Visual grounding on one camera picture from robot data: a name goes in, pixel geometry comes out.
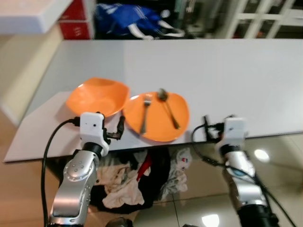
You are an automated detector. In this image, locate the silver metal fork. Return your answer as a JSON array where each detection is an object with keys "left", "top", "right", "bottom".
[{"left": 140, "top": 94, "right": 152, "bottom": 135}]

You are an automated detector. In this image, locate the orange round plate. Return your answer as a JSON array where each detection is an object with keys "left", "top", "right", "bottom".
[{"left": 123, "top": 91, "right": 190, "bottom": 142}]

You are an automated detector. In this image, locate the orange octagonal bowl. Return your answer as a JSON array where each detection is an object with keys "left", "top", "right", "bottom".
[{"left": 65, "top": 77, "right": 130, "bottom": 118}]

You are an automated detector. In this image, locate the red cloth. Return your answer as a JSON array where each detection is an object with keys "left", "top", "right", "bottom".
[{"left": 136, "top": 154, "right": 153, "bottom": 183}]

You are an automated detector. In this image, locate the beige crumpled cloth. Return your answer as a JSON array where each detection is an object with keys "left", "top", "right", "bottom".
[{"left": 97, "top": 152, "right": 145, "bottom": 210}]

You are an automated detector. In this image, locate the silver metal spoon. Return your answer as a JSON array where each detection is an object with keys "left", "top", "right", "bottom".
[{"left": 157, "top": 88, "right": 181, "bottom": 130}]

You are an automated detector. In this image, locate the black laundry basket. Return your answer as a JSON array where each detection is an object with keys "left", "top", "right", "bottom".
[{"left": 90, "top": 148, "right": 172, "bottom": 212}]

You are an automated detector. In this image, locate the white printed cloth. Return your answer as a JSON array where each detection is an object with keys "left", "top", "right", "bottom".
[{"left": 160, "top": 148, "right": 193, "bottom": 201}]

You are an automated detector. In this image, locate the red cardboard box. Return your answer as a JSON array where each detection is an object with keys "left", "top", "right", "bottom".
[{"left": 57, "top": 0, "right": 94, "bottom": 40}]

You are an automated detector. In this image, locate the white framed glass cabinet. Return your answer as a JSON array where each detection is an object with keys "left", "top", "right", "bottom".
[{"left": 223, "top": 0, "right": 303, "bottom": 39}]

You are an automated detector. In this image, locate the white countertop corner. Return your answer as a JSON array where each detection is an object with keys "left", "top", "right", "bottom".
[{"left": 0, "top": 0, "right": 60, "bottom": 35}]

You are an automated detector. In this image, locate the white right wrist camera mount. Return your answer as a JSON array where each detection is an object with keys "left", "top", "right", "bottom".
[{"left": 222, "top": 116, "right": 249, "bottom": 145}]

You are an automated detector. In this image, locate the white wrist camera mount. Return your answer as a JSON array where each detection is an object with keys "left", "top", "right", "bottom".
[
  {"left": 222, "top": 116, "right": 249, "bottom": 145},
  {"left": 79, "top": 112, "right": 110, "bottom": 149}
]

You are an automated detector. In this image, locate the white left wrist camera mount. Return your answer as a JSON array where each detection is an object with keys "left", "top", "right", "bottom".
[{"left": 79, "top": 112, "right": 110, "bottom": 149}]

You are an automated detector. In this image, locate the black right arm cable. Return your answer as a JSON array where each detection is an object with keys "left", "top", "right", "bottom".
[{"left": 191, "top": 122, "right": 296, "bottom": 227}]

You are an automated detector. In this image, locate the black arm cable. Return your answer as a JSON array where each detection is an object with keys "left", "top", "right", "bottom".
[
  {"left": 191, "top": 122, "right": 296, "bottom": 227},
  {"left": 42, "top": 118, "right": 81, "bottom": 227}
]

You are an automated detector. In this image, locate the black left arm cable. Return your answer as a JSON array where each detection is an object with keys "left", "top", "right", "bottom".
[{"left": 42, "top": 118, "right": 81, "bottom": 227}]

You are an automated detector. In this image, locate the blue bag with white straps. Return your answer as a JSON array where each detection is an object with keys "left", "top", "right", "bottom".
[{"left": 95, "top": 4, "right": 185, "bottom": 40}]

